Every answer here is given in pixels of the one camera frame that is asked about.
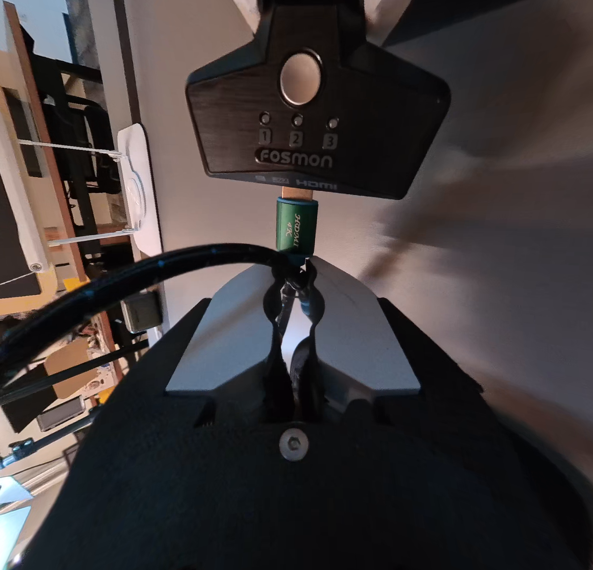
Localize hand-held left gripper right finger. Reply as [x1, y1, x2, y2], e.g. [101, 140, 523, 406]
[306, 257, 421, 400]

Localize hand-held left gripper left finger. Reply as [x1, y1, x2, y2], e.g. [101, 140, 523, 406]
[165, 264, 284, 399]

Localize black hdmi switch box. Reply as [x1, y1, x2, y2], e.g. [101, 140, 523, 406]
[185, 0, 452, 201]

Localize braided hdmi cable green plugs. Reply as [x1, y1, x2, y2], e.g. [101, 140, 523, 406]
[0, 186, 325, 388]

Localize black rectangular box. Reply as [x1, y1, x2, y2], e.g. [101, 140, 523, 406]
[120, 291, 164, 335]

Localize thin black light stand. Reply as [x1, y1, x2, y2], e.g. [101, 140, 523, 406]
[0, 406, 103, 470]

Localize bright led light panel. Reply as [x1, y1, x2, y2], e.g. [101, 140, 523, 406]
[0, 473, 34, 554]

